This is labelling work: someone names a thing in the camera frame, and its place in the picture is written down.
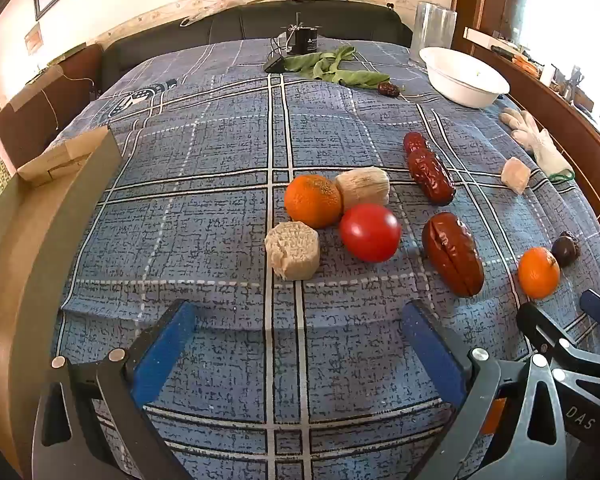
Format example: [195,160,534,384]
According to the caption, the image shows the cardboard box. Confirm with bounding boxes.
[0,125,126,476]

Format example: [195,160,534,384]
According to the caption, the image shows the clear plastic container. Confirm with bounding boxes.
[409,1,458,66]

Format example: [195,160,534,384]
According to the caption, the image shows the black spool device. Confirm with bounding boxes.
[270,10,326,56]

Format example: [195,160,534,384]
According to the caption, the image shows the red tomato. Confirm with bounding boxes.
[339,203,402,263]

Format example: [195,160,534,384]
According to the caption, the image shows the large split red date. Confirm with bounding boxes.
[421,211,485,297]

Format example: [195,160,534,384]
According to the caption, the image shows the black sofa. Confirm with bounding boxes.
[100,0,413,91]

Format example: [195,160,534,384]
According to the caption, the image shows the white bowl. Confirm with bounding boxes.
[419,46,511,109]

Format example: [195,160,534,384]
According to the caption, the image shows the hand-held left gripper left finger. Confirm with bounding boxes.
[31,299,198,480]

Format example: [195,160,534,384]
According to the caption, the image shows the wrinkled red date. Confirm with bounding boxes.
[406,147,457,206]

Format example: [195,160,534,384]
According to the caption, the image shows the large orange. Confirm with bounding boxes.
[284,174,343,228]

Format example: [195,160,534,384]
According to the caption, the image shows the white glove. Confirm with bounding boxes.
[499,107,573,176]

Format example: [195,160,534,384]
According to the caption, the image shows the brown armchair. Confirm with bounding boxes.
[0,42,105,176]

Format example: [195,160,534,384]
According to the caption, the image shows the green leaves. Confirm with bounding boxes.
[282,45,391,90]

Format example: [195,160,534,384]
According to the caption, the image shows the pale pink chunk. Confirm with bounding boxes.
[500,156,532,196]

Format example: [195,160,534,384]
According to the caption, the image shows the wooden cabinet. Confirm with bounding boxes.
[452,0,600,221]

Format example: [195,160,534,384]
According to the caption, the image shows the beige ribbed cylinder cake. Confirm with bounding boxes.
[335,166,392,211]

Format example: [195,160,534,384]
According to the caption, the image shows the beige hexagonal cake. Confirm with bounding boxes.
[264,221,321,282]

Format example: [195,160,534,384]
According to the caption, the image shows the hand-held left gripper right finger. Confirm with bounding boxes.
[400,299,568,480]

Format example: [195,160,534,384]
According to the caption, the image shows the small orange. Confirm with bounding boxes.
[517,246,562,300]

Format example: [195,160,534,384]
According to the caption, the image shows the dark brown chestnut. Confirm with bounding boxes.
[551,230,581,267]

